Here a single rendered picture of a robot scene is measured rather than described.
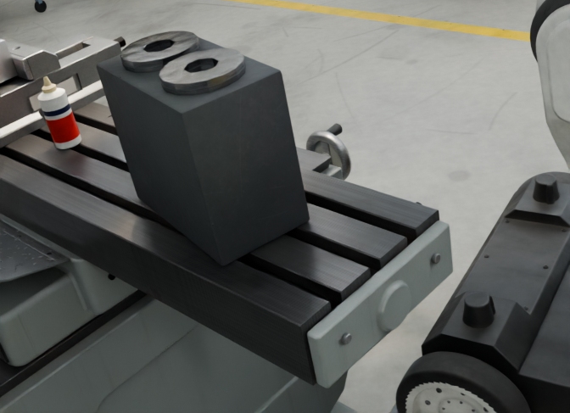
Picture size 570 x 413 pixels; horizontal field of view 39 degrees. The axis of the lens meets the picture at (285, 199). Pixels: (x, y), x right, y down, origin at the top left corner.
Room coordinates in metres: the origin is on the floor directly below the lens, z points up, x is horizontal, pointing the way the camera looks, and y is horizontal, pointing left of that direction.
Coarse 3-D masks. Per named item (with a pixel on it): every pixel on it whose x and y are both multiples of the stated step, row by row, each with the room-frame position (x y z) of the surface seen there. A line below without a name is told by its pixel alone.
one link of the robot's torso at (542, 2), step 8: (544, 0) 0.98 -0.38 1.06; (552, 0) 0.96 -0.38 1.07; (560, 0) 0.95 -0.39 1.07; (568, 0) 0.94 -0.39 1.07; (536, 8) 0.99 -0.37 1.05; (544, 8) 0.97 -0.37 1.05; (552, 8) 0.95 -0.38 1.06; (536, 16) 0.97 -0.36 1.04; (544, 16) 0.96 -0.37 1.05; (536, 24) 0.97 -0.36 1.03; (536, 32) 0.97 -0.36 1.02; (536, 56) 0.97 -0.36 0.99
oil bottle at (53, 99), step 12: (48, 84) 1.12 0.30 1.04; (48, 96) 1.11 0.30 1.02; (60, 96) 1.11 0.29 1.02; (48, 108) 1.10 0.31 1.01; (60, 108) 1.10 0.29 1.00; (48, 120) 1.11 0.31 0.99; (60, 120) 1.10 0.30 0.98; (72, 120) 1.11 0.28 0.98; (60, 132) 1.10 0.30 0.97; (72, 132) 1.11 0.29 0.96; (60, 144) 1.10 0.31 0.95; (72, 144) 1.10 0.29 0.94
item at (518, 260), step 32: (544, 192) 1.19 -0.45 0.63; (512, 224) 1.17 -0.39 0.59; (544, 224) 1.15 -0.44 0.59; (480, 256) 1.10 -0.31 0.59; (512, 256) 1.08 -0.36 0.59; (544, 256) 1.06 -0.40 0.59; (480, 288) 1.01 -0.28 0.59; (512, 288) 1.00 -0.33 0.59; (544, 288) 0.98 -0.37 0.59; (448, 320) 0.93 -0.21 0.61; (480, 320) 0.90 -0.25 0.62; (512, 320) 0.91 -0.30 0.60; (544, 320) 0.93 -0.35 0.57; (480, 352) 0.87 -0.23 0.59; (512, 352) 0.86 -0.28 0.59; (544, 352) 0.87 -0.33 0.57; (544, 384) 0.81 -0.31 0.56
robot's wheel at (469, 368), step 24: (432, 360) 0.87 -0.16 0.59; (456, 360) 0.86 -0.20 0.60; (480, 360) 0.85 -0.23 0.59; (408, 384) 0.87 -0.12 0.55; (432, 384) 0.85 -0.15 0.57; (456, 384) 0.83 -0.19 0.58; (480, 384) 0.81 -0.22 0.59; (504, 384) 0.82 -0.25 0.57; (408, 408) 0.88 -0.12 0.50; (432, 408) 0.87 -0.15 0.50; (456, 408) 0.85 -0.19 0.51; (480, 408) 0.83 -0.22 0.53; (504, 408) 0.79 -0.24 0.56; (528, 408) 0.81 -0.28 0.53
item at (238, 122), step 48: (144, 48) 0.89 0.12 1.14; (192, 48) 0.86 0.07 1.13; (144, 96) 0.79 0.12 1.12; (192, 96) 0.75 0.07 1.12; (240, 96) 0.75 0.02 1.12; (144, 144) 0.83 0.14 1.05; (192, 144) 0.72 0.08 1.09; (240, 144) 0.74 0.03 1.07; (288, 144) 0.77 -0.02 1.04; (144, 192) 0.88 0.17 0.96; (192, 192) 0.74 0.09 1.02; (240, 192) 0.74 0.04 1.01; (288, 192) 0.76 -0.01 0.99; (192, 240) 0.78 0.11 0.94; (240, 240) 0.73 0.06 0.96
